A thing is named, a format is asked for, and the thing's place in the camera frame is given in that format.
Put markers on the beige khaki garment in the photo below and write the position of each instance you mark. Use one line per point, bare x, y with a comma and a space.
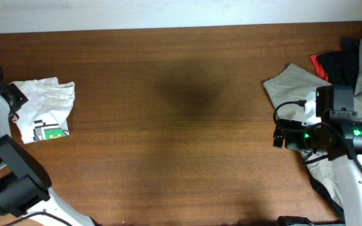
295, 83

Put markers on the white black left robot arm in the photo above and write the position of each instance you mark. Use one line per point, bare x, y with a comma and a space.
25, 186

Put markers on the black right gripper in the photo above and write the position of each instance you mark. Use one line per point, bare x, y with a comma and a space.
279, 138

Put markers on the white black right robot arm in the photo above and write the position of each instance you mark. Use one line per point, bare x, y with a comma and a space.
346, 152

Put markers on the white t-shirt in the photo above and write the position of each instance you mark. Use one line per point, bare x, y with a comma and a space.
44, 116

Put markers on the black and red garment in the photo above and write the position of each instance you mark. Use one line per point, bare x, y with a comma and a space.
339, 67

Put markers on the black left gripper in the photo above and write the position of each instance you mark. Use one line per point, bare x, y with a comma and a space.
16, 96

